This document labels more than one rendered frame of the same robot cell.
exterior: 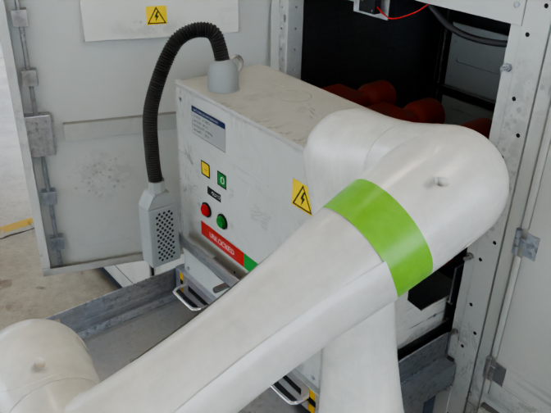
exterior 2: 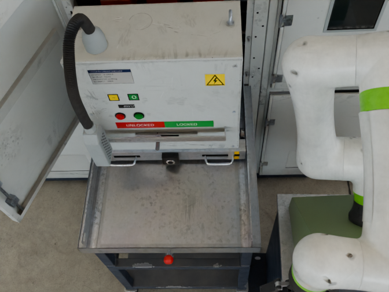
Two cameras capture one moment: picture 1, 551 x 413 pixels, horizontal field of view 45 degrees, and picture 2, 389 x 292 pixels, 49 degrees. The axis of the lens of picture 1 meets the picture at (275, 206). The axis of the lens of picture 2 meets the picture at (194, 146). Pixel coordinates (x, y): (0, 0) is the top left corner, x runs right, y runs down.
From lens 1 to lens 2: 0.84 m
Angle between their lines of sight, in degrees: 42
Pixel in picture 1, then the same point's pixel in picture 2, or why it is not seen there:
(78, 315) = (87, 221)
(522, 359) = not seen: hidden behind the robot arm
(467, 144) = not seen: outside the picture
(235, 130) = (142, 69)
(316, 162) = (314, 81)
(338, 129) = (320, 61)
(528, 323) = not seen: hidden behind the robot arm
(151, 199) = (95, 137)
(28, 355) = (341, 257)
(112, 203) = (22, 152)
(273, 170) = (185, 76)
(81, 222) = (14, 178)
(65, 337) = (330, 238)
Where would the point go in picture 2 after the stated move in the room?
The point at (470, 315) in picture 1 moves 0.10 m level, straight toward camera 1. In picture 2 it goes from (254, 62) to (269, 80)
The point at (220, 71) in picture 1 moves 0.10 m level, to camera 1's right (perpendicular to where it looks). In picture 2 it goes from (98, 39) to (125, 17)
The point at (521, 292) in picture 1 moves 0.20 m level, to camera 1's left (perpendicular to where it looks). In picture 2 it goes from (286, 41) to (252, 76)
